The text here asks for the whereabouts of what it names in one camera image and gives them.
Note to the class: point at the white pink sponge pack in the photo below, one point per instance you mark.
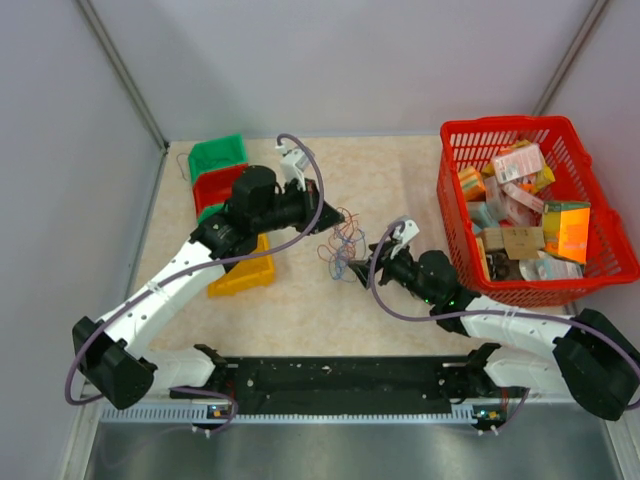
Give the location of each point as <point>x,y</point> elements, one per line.
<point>517,163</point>

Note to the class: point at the red storage bin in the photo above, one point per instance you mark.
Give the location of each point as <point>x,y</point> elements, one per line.
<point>214,187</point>

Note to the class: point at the red plastic shopping basket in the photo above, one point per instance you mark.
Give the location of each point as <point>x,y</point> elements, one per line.
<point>610,257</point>

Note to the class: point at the far green storage bin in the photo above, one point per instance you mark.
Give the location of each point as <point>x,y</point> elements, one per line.
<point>216,154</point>

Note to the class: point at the yellow Kamenoko sponge pack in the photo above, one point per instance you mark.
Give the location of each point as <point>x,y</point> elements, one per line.
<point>481,252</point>

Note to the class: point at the yellow storage bin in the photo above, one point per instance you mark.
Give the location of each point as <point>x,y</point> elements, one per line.
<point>246,275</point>

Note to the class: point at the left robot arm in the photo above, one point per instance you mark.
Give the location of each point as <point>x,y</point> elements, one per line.
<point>113,352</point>

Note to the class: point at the brown cardboard sponge pack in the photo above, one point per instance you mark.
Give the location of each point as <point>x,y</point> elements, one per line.
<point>518,243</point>

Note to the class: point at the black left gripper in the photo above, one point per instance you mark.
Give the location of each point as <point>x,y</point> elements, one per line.
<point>309,200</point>

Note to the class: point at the light blue sponge pack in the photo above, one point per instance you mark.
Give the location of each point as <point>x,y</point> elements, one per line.
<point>480,215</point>

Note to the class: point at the green storage bin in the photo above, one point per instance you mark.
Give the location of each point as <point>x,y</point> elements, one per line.
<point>216,154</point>
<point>208,212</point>

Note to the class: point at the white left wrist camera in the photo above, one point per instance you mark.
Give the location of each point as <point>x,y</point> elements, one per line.
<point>293,163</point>

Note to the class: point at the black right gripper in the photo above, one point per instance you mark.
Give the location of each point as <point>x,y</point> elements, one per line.
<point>387,263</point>

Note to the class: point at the yellow snack bag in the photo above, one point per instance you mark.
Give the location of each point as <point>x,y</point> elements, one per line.
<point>541,179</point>

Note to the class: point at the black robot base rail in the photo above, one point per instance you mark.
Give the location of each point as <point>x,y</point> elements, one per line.
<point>356,385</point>

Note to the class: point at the orange sponge box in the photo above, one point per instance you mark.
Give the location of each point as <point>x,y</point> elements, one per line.
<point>472,184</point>

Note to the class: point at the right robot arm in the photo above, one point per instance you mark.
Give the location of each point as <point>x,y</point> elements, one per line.
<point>585,357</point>

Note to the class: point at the yellow green sponge box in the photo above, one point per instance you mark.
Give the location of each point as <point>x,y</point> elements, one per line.
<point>565,226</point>

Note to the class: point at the white Kamenoko sponge pack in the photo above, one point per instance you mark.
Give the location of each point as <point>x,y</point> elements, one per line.
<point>523,197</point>

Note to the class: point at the near green storage bin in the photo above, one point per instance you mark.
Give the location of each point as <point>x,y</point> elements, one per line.
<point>208,212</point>

